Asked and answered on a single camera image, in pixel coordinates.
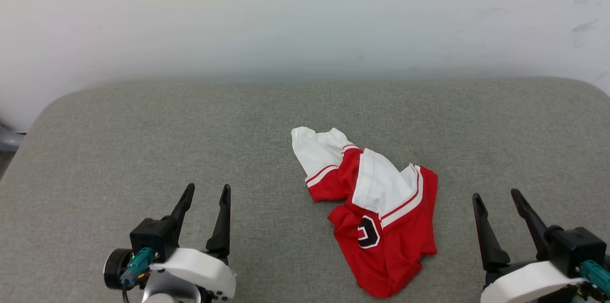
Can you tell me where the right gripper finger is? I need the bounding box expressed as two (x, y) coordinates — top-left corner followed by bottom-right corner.
(472, 193), (511, 272)
(511, 189), (552, 261)

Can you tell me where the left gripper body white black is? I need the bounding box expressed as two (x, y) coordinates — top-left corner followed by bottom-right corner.
(104, 248), (237, 302)

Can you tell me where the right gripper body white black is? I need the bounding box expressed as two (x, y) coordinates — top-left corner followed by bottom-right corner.
(480, 260), (588, 303)

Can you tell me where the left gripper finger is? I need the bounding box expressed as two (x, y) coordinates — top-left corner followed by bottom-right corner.
(162, 183), (196, 240)
(206, 185), (232, 260)

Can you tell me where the red and white basketball jersey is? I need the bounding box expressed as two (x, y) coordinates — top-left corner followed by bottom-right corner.
(291, 127), (438, 299)

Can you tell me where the grey rounded object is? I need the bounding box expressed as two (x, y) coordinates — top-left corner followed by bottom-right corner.
(0, 121), (25, 152)

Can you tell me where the teal left camera connector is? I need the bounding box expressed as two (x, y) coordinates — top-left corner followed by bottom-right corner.
(120, 247), (158, 289)

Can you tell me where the teal camera connector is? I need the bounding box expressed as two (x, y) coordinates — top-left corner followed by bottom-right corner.
(578, 260), (610, 295)
(120, 247), (158, 289)

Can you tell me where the teal right camera connector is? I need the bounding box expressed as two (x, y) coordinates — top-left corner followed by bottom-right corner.
(578, 260), (610, 295)

